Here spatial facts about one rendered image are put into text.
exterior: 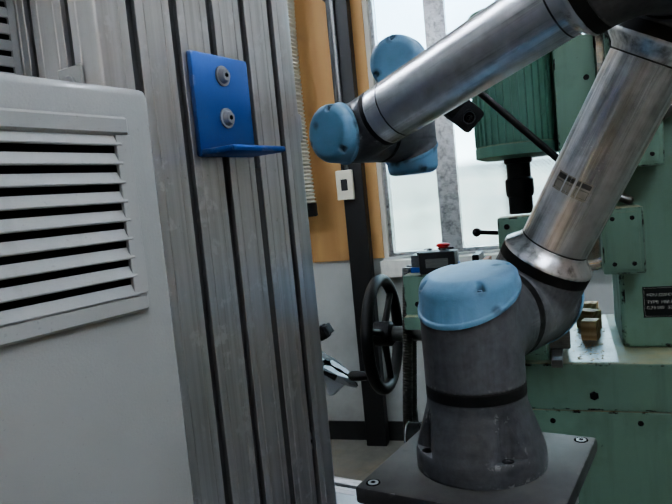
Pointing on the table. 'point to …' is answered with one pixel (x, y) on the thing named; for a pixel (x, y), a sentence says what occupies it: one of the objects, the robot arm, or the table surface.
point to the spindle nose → (519, 185)
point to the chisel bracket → (510, 226)
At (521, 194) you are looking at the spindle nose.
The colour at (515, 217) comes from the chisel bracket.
